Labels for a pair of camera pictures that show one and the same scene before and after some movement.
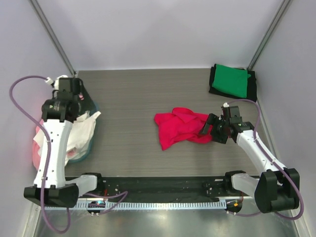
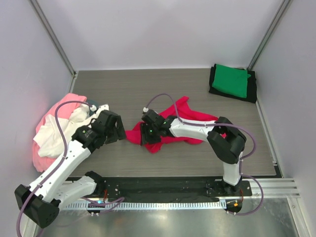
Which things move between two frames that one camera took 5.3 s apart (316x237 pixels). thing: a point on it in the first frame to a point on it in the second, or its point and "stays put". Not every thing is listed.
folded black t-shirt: x=251 y=93 stays put
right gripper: x=213 y=119 to x=145 y=137
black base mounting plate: x=166 y=188 stays put
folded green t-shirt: x=231 y=80 stays put
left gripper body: x=78 y=99 to x=105 y=135
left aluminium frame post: x=53 y=36 stays put
